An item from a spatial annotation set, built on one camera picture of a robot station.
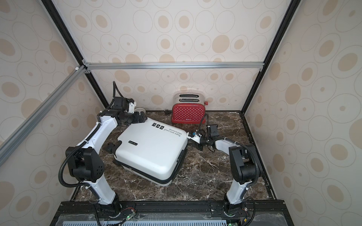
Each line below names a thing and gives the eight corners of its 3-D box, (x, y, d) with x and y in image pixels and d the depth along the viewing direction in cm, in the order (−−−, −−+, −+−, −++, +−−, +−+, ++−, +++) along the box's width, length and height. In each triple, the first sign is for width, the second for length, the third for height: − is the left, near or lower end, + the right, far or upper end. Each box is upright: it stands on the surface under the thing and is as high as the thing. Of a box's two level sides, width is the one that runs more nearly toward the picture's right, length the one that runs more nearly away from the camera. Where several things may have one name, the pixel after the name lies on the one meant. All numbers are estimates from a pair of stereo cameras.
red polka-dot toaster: (173, 124, 113) (172, 108, 100) (174, 107, 126) (173, 91, 112) (205, 124, 113) (208, 109, 100) (203, 108, 126) (205, 91, 112)
